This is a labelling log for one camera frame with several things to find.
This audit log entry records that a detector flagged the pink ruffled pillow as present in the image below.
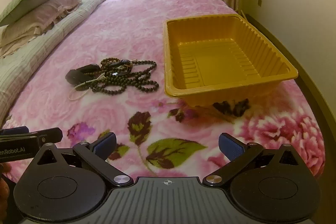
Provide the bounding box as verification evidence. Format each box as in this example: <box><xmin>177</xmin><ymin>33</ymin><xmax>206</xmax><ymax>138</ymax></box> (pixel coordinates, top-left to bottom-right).
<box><xmin>0</xmin><ymin>0</ymin><xmax>82</xmax><ymax>57</ymax></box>

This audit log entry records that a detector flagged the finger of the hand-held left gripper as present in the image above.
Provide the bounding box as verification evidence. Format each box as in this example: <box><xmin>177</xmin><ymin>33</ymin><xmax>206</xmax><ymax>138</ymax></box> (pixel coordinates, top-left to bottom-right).
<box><xmin>26</xmin><ymin>127</ymin><xmax>63</xmax><ymax>144</ymax></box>
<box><xmin>0</xmin><ymin>126</ymin><xmax>30</xmax><ymax>136</ymax></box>

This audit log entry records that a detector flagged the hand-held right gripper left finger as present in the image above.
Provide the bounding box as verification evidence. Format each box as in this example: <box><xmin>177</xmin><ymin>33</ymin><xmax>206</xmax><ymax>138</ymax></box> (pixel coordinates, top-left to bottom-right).
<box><xmin>34</xmin><ymin>132</ymin><xmax>134</xmax><ymax>187</ymax></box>

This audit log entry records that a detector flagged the dark wooden bead necklace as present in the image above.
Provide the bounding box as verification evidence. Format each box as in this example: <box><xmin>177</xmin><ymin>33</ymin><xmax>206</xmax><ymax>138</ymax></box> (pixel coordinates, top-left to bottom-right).
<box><xmin>76</xmin><ymin>57</ymin><xmax>160</xmax><ymax>95</ymax></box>

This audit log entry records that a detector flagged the yellow plastic tray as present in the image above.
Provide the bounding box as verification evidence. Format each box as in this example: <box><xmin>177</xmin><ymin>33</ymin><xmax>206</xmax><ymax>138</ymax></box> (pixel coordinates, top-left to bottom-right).
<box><xmin>163</xmin><ymin>14</ymin><xmax>299</xmax><ymax>110</ymax></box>

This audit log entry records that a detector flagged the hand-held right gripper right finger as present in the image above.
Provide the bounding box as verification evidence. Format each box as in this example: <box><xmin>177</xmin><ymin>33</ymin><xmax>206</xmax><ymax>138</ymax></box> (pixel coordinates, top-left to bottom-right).
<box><xmin>203</xmin><ymin>133</ymin><xmax>302</xmax><ymax>186</ymax></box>

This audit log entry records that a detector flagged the pink floral blanket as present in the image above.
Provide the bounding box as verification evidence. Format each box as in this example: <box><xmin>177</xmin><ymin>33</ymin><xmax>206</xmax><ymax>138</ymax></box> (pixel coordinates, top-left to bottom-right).
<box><xmin>0</xmin><ymin>0</ymin><xmax>326</xmax><ymax>188</ymax></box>

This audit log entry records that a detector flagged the pale green striped quilt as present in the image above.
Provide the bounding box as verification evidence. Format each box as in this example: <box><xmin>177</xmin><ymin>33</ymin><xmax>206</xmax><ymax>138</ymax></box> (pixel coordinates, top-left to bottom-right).
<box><xmin>0</xmin><ymin>0</ymin><xmax>108</xmax><ymax>125</ymax></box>

